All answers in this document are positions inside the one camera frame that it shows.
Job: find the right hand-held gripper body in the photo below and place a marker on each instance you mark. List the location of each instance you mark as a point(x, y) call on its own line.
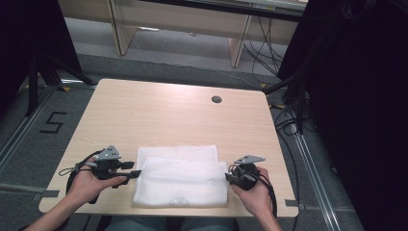
point(247, 176)

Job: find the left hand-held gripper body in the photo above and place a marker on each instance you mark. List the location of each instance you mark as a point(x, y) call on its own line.
point(107, 165)

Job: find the white mesh laundry bag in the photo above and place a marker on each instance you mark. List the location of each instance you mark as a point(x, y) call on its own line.
point(181, 183)

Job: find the person's right hand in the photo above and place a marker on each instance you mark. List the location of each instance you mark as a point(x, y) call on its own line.
point(255, 199)

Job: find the person's left hand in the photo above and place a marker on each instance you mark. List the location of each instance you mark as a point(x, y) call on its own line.
point(88, 187)

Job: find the person's right leg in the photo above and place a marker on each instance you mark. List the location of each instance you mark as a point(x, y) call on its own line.
point(208, 225)

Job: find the person's leg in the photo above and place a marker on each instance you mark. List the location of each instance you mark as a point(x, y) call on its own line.
point(208, 225)
point(138, 224)

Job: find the white folded towel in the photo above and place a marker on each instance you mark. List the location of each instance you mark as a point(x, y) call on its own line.
point(176, 151)

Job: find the person's left leg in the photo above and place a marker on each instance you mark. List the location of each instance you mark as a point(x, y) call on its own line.
point(138, 224)

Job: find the grey tape strip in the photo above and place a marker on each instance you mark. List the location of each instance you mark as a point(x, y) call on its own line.
point(291, 203)
point(48, 193)

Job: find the yellow floor tape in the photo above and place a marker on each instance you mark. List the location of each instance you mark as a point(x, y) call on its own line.
point(263, 85)
point(278, 106)

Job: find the black metal stand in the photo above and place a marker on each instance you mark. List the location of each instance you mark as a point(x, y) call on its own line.
point(300, 102)
point(32, 86)

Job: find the black curtain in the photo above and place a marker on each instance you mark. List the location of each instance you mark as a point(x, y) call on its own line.
point(359, 96)
point(32, 38)

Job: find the light wooden desk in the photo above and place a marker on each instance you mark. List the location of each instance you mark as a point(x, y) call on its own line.
point(179, 17)

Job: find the metal floor rail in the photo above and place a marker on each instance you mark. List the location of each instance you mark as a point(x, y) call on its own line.
point(312, 173)
point(19, 131)

